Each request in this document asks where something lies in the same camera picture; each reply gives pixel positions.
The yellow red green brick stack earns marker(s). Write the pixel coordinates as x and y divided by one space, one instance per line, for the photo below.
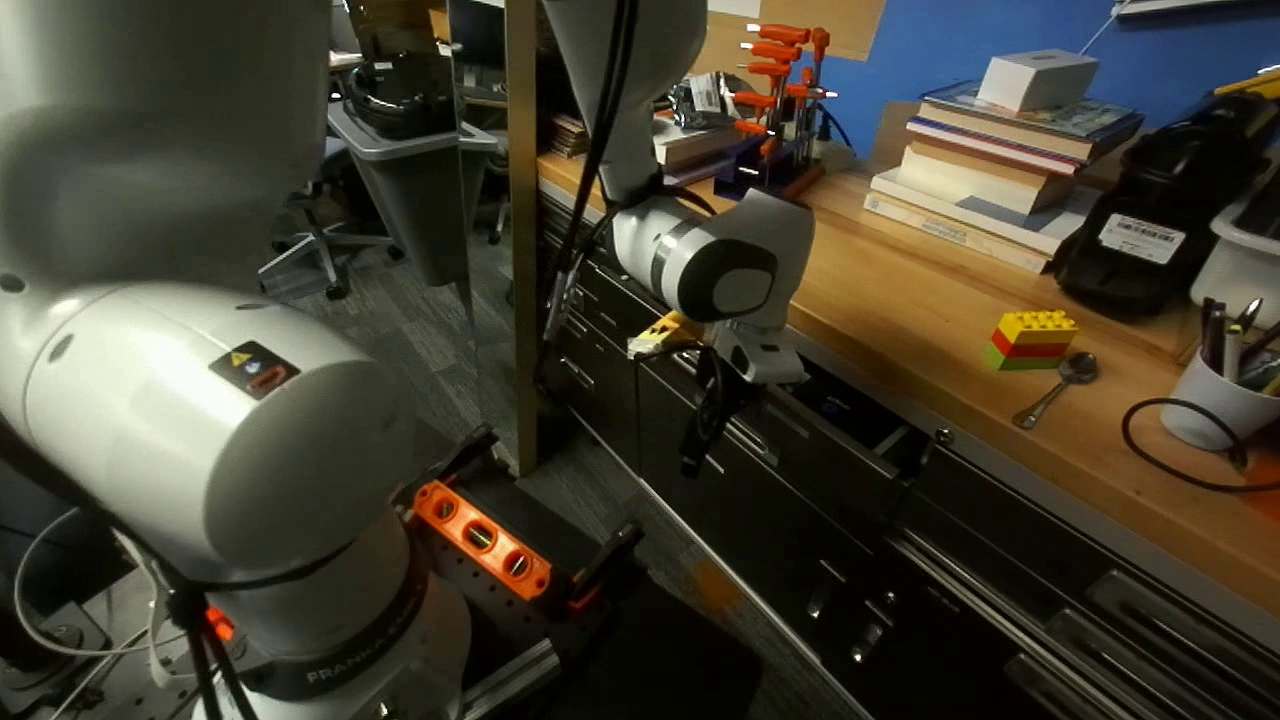
1034 334

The grey office chair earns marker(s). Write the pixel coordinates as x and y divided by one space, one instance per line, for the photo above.
325 247

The orange spirit level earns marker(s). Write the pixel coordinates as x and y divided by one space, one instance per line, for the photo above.
483 543

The small orange knob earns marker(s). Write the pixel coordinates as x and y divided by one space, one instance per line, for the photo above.
221 627

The yellow tool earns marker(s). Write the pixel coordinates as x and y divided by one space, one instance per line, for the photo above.
1255 80

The white cup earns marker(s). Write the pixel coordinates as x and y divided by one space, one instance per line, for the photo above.
1205 407

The grey plastic bin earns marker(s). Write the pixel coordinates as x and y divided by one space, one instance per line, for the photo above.
412 201

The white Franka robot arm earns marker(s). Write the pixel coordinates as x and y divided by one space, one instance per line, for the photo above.
201 426

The thick cream book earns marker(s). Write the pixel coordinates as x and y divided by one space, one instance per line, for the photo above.
967 179

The large pale book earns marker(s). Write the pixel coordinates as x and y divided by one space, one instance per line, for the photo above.
932 223

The metal spoon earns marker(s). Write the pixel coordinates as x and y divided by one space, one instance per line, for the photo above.
1083 367

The cork board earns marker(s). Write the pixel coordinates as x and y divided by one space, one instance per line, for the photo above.
854 26

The white cardboard box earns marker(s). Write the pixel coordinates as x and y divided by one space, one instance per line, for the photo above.
1037 80

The black label printer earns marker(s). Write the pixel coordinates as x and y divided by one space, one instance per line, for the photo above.
1162 175

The stack of books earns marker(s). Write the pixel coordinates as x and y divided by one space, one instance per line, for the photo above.
1066 122

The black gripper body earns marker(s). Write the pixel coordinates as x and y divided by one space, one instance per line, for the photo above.
712 385

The red edged book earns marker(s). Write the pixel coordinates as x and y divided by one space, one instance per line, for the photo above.
1013 148

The white plastic bin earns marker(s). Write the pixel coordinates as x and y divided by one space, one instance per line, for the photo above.
1246 255

